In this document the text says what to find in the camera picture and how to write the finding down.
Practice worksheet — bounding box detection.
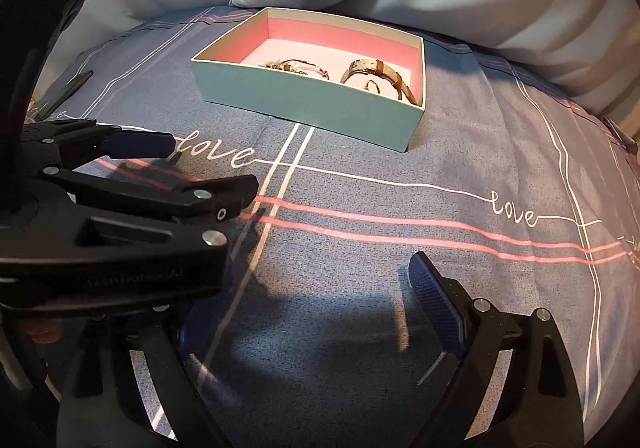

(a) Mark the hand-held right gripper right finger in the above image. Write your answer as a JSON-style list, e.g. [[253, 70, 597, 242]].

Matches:
[[409, 251, 583, 448]]

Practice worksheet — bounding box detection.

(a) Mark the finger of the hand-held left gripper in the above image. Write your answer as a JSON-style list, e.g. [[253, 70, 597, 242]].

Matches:
[[42, 168, 261, 249], [20, 119, 177, 174]]

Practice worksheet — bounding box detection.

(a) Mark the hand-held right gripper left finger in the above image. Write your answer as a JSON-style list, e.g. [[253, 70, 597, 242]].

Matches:
[[57, 311, 201, 448]]

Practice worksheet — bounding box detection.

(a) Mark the pearl bracelet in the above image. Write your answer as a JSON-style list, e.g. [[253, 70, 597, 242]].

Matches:
[[257, 56, 301, 74]]

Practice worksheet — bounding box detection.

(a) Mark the teal box with pink inside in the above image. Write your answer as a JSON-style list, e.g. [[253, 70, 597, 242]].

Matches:
[[190, 7, 426, 153]]

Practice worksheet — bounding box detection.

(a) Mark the wristwatch with beige strap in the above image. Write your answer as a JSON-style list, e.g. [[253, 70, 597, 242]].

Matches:
[[340, 57, 421, 106]]

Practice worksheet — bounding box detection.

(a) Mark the person's left hand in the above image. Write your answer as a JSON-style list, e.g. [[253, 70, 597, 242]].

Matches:
[[20, 318, 65, 345]]

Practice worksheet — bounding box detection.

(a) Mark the blue plaid bedsheet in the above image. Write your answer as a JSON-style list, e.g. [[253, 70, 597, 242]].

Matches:
[[22, 4, 640, 448]]

